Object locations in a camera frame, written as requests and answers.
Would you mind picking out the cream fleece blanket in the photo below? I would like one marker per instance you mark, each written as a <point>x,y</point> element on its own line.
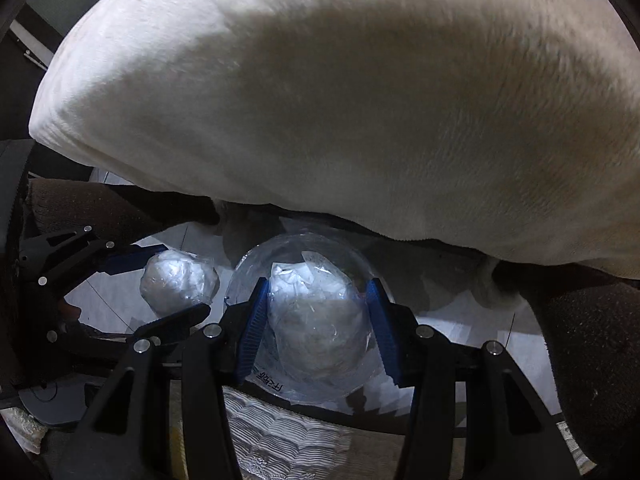
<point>300,110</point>

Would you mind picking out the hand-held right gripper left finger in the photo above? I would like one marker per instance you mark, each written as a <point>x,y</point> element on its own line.
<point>252,330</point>

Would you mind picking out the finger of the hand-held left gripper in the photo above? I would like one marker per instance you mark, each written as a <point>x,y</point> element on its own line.
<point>135,259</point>
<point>175,319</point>

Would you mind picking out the striped white cloth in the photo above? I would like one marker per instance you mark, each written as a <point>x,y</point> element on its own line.
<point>280,435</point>

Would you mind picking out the person's left hand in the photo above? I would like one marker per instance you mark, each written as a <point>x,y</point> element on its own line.
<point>70,314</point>

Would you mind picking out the clear plastic jar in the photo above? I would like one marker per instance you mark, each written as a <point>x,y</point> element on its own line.
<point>300,246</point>

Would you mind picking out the dark brown cloth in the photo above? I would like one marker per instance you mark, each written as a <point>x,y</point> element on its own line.
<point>100,205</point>
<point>590,350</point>

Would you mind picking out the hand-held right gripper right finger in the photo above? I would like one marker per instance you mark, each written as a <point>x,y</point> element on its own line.
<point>387,335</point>

